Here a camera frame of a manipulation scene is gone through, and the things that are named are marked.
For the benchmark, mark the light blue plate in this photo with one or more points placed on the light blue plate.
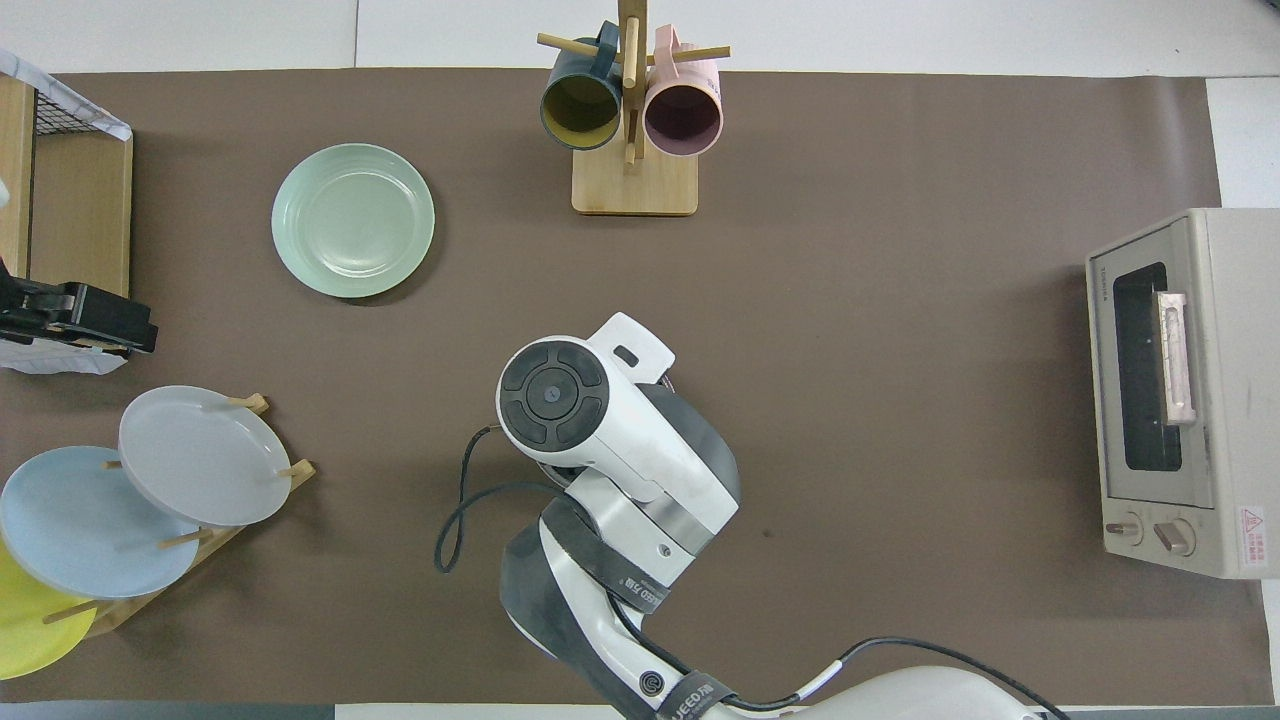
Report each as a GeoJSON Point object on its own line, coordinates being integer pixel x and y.
{"type": "Point", "coordinates": [80, 525]}

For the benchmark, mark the white checked cloth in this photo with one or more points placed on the white checked cloth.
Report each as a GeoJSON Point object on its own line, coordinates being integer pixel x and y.
{"type": "Point", "coordinates": [85, 108]}
{"type": "Point", "coordinates": [60, 362]}

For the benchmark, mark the dark teal mug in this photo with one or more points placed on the dark teal mug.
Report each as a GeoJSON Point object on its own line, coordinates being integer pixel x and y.
{"type": "Point", "coordinates": [580, 105]}

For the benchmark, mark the yellow plate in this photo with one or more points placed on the yellow plate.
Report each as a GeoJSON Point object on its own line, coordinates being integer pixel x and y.
{"type": "Point", "coordinates": [30, 630]}

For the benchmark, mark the light green plate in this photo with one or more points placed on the light green plate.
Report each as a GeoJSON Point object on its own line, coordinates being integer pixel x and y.
{"type": "Point", "coordinates": [352, 220]}

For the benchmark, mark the wooden plate rack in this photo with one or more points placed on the wooden plate rack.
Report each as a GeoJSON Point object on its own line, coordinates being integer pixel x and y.
{"type": "Point", "coordinates": [215, 545]}

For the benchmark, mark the pink ribbed mug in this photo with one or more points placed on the pink ribbed mug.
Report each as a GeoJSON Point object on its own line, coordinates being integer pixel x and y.
{"type": "Point", "coordinates": [685, 115]}

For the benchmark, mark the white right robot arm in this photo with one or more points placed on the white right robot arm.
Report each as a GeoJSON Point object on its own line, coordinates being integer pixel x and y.
{"type": "Point", "coordinates": [640, 450]}

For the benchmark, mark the wooden mug rack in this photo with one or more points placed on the wooden mug rack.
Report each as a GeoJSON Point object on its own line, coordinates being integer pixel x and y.
{"type": "Point", "coordinates": [635, 185]}

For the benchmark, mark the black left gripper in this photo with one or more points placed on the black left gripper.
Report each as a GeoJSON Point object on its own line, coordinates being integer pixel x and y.
{"type": "Point", "coordinates": [25, 305]}

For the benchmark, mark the grey plate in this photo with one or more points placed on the grey plate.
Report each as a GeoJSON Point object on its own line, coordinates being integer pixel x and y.
{"type": "Point", "coordinates": [205, 455]}

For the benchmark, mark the brown table mat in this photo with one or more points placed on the brown table mat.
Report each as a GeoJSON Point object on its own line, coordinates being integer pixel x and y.
{"type": "Point", "coordinates": [900, 300]}

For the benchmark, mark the beige toaster oven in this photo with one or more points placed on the beige toaster oven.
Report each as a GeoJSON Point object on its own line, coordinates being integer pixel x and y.
{"type": "Point", "coordinates": [1230, 380]}

